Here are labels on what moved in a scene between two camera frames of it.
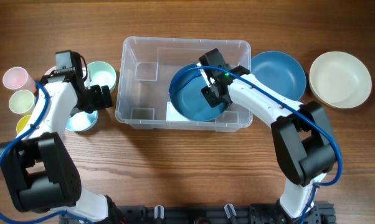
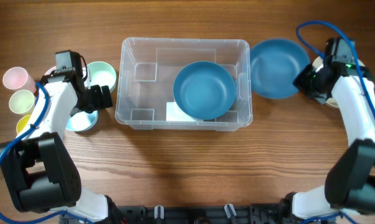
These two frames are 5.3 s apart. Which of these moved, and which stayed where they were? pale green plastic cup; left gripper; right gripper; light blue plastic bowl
Moved: right gripper
Stayed: left gripper; light blue plastic bowl; pale green plastic cup
